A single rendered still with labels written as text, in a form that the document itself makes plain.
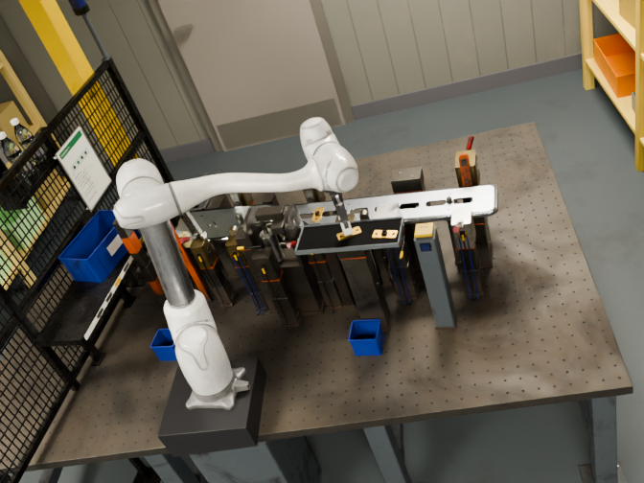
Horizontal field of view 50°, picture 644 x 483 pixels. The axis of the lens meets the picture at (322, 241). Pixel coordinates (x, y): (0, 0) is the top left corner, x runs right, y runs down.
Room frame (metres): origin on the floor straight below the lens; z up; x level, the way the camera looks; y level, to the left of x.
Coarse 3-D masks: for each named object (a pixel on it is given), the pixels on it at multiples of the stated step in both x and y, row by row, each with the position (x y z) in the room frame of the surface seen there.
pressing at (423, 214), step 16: (416, 192) 2.18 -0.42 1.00; (432, 192) 2.14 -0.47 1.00; (448, 192) 2.10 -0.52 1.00; (464, 192) 2.07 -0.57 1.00; (480, 192) 2.04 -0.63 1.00; (496, 192) 2.01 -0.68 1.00; (224, 208) 2.56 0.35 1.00; (240, 208) 2.51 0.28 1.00; (256, 208) 2.46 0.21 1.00; (304, 208) 2.34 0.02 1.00; (352, 208) 2.22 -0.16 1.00; (368, 208) 2.19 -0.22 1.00; (400, 208) 2.12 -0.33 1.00; (416, 208) 2.08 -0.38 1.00; (432, 208) 2.04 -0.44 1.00; (448, 208) 2.01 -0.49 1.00; (480, 208) 1.95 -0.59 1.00; (496, 208) 1.92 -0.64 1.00; (176, 224) 2.57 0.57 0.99; (224, 224) 2.43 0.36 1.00; (240, 224) 2.39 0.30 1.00; (304, 224) 2.23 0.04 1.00; (208, 240) 2.36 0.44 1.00; (224, 240) 2.33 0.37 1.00
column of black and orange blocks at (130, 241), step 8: (120, 232) 2.42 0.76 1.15; (128, 232) 2.43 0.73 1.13; (128, 240) 2.41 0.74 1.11; (136, 240) 2.44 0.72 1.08; (128, 248) 2.42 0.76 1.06; (136, 248) 2.41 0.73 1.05; (136, 256) 2.42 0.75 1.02; (144, 256) 2.43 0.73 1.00; (144, 264) 2.41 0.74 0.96; (152, 264) 2.45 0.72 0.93; (144, 272) 2.42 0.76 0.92; (152, 272) 2.42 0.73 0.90; (152, 280) 2.41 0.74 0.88; (152, 288) 2.42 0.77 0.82; (160, 288) 2.42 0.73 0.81; (160, 296) 2.41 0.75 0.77
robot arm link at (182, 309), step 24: (120, 168) 1.99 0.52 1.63; (144, 168) 1.93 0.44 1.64; (120, 192) 1.88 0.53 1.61; (144, 240) 1.93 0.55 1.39; (168, 240) 1.91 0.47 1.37; (168, 264) 1.89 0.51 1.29; (168, 288) 1.90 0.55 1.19; (192, 288) 1.92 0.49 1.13; (168, 312) 1.90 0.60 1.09; (192, 312) 1.87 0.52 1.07
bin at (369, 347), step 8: (360, 320) 1.83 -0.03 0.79; (368, 320) 1.82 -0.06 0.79; (376, 320) 1.80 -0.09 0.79; (352, 328) 1.81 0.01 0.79; (360, 328) 1.83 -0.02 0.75; (368, 328) 1.82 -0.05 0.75; (376, 328) 1.81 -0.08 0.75; (352, 336) 1.79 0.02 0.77; (360, 336) 1.83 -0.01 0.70; (368, 336) 1.82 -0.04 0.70; (376, 336) 1.72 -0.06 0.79; (352, 344) 1.75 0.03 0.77; (360, 344) 1.74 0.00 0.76; (368, 344) 1.73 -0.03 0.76; (376, 344) 1.72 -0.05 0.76; (360, 352) 1.74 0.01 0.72; (368, 352) 1.73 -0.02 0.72; (376, 352) 1.72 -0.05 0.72
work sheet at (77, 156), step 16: (80, 128) 2.87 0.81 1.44; (64, 144) 2.74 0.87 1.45; (80, 144) 2.82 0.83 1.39; (64, 160) 2.70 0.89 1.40; (80, 160) 2.77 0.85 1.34; (96, 160) 2.85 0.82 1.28; (80, 176) 2.73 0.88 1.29; (96, 176) 2.80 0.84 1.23; (80, 192) 2.68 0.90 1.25; (96, 192) 2.76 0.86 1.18
